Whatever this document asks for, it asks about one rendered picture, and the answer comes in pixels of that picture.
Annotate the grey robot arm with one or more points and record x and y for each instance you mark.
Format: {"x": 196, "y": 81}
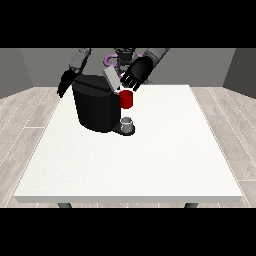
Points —
{"x": 79, "y": 59}
{"x": 156, "y": 54}

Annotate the pale grey machine lid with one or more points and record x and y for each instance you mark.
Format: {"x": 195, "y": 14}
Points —
{"x": 111, "y": 78}

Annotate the red pod holder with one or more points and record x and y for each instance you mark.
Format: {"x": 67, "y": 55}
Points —
{"x": 126, "y": 99}

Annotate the black coffee machine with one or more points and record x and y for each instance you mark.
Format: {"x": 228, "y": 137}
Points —
{"x": 94, "y": 106}

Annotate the grey robot trunk purple rings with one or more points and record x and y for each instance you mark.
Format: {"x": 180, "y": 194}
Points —
{"x": 124, "y": 56}

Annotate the small grey cup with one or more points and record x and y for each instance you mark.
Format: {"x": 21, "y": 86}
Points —
{"x": 126, "y": 124}

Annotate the dark table leg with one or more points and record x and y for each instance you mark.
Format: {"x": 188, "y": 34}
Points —
{"x": 64, "y": 205}
{"x": 191, "y": 205}

